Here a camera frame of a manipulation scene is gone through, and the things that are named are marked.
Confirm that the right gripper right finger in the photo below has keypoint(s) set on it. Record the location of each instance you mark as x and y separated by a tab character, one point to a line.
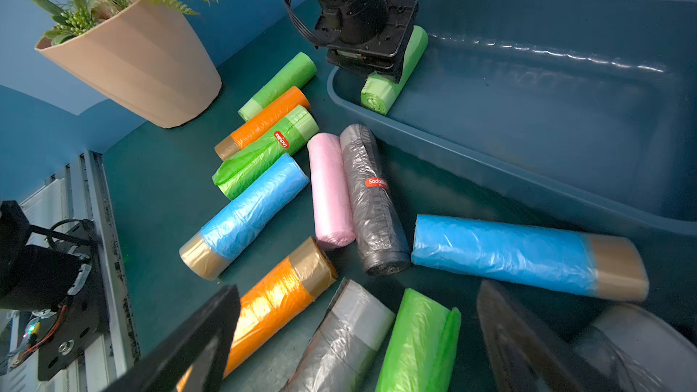
523	351

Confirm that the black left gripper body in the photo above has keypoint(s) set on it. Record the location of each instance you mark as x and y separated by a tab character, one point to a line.
368	36

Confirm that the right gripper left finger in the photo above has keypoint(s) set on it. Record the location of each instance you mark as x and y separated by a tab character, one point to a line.
198	349

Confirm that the light green bag roll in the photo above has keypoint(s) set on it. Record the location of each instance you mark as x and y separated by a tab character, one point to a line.
296	73

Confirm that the orange bag roll gold end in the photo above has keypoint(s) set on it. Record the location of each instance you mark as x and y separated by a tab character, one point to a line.
261	123

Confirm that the green bag roll red label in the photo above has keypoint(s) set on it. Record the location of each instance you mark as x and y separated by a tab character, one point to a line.
288	136

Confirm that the blue bag roll gold end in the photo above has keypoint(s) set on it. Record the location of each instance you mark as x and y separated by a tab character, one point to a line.
225	237

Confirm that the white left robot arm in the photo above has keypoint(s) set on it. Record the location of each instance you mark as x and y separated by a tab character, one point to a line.
307	32

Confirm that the bright green bag roll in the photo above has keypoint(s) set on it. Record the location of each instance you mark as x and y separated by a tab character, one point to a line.
422	351

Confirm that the translucent grey roll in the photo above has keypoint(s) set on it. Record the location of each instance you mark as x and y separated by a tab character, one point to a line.
638	350

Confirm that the dark grey bag roll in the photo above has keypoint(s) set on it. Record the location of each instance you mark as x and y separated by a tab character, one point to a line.
382	244

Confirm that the pink bag roll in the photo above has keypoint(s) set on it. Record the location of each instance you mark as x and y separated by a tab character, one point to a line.
330	195

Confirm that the teal plastic storage box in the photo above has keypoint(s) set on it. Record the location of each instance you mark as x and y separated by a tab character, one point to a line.
584	109

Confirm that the beige flower pot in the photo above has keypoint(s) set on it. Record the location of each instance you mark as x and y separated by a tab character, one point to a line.
148	59

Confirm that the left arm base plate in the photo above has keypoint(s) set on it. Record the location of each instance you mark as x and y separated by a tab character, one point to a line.
58	277

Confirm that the metal rail frame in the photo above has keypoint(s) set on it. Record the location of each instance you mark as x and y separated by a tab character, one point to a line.
77	191

